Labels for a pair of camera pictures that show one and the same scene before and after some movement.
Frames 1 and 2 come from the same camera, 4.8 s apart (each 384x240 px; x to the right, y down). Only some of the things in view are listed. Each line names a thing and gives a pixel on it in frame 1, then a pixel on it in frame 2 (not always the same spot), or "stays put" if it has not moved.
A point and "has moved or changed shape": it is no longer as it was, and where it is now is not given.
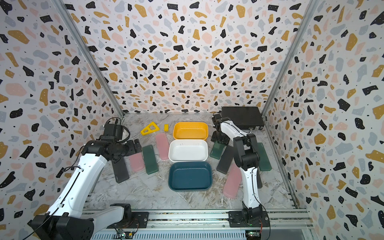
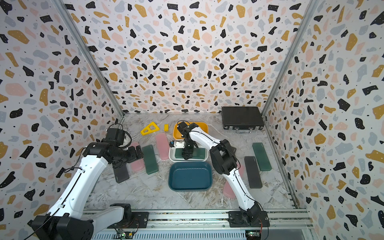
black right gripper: x=224 y=141 to x=186 y=153
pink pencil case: x=163 y=144 stays put
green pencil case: x=217 y=150 has moved or changed shape
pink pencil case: x=233 y=182 stays put
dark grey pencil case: x=120 y=169 stays put
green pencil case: x=151 y=163 stays put
